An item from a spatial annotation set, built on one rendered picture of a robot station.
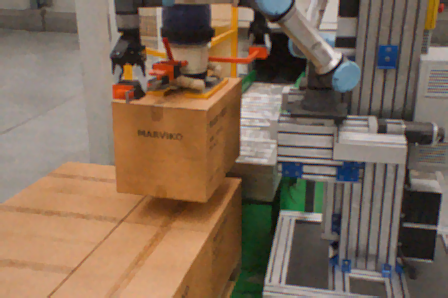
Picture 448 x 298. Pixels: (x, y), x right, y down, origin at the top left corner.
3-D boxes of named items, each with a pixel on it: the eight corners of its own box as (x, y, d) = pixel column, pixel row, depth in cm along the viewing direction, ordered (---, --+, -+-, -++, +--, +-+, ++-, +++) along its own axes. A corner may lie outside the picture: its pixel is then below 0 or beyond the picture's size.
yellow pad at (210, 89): (208, 81, 257) (208, 70, 255) (228, 82, 255) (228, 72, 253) (184, 98, 226) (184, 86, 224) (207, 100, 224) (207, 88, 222)
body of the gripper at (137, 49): (147, 62, 186) (145, 26, 182) (137, 67, 178) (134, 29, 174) (127, 61, 188) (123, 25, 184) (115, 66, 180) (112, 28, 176)
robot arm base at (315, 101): (338, 103, 232) (340, 80, 229) (338, 113, 218) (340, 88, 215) (302, 102, 235) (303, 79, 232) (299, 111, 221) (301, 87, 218)
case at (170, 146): (167, 147, 287) (165, 72, 273) (240, 155, 277) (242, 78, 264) (116, 192, 232) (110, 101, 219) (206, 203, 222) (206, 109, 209)
